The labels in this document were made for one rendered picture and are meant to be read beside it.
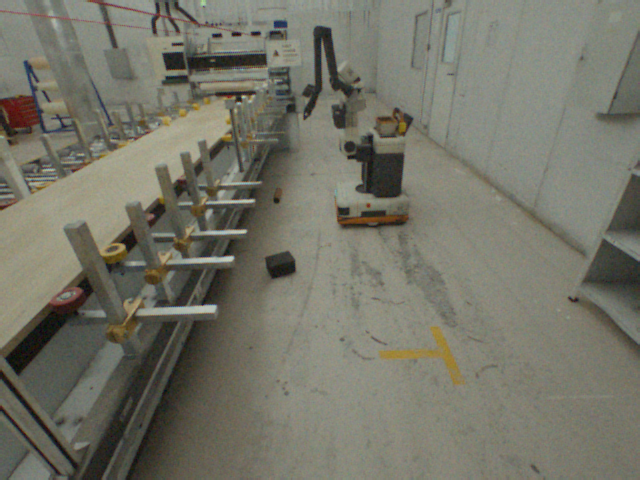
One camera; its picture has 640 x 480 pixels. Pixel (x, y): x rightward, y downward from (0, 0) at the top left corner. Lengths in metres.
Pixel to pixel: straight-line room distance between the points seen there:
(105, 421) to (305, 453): 0.87
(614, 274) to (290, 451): 2.18
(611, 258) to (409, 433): 1.65
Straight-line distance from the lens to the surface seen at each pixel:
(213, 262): 1.23
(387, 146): 2.90
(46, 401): 1.27
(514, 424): 1.89
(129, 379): 1.14
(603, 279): 2.75
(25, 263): 1.49
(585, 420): 2.06
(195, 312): 1.05
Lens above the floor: 1.49
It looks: 30 degrees down
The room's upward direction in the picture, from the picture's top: 3 degrees counter-clockwise
